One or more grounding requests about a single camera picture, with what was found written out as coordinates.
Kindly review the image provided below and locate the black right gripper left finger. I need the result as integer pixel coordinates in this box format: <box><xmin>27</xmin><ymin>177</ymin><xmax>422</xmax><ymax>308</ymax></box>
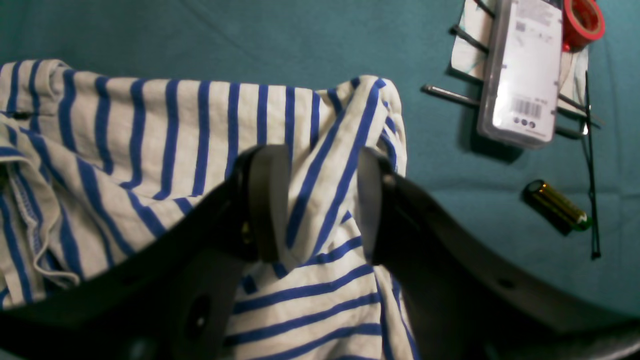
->
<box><xmin>1</xmin><ymin>145</ymin><xmax>290</xmax><ymax>360</ymax></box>

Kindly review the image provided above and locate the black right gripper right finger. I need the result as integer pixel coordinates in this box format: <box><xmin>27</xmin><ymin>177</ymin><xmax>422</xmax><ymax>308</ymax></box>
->
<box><xmin>356</xmin><ymin>147</ymin><xmax>639</xmax><ymax>360</ymax></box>

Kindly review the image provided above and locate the blue white striped T-shirt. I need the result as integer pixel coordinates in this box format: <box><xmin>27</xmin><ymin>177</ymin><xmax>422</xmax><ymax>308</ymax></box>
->
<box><xmin>1</xmin><ymin>59</ymin><xmax>419</xmax><ymax>360</ymax></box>

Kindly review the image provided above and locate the green AA battery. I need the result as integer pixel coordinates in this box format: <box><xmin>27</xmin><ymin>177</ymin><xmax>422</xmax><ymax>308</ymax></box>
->
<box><xmin>522</xmin><ymin>178</ymin><xmax>594</xmax><ymax>236</ymax></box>

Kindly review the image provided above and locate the blue table cloth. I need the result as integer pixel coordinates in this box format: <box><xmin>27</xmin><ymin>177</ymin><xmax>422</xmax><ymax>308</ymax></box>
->
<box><xmin>1</xmin><ymin>0</ymin><xmax>639</xmax><ymax>315</ymax></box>

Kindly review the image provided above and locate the white plastic box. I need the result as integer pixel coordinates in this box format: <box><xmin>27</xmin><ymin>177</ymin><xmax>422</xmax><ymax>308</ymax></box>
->
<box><xmin>477</xmin><ymin>0</ymin><xmax>563</xmax><ymax>150</ymax></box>

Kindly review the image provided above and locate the red tape roll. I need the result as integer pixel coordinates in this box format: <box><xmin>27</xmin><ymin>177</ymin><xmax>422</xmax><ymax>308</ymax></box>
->
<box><xmin>562</xmin><ymin>0</ymin><xmax>606</xmax><ymax>53</ymax></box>

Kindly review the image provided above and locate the black cable tie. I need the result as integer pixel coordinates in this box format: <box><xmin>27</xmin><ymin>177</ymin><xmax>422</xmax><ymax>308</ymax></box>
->
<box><xmin>584</xmin><ymin>70</ymin><xmax>602</xmax><ymax>260</ymax></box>

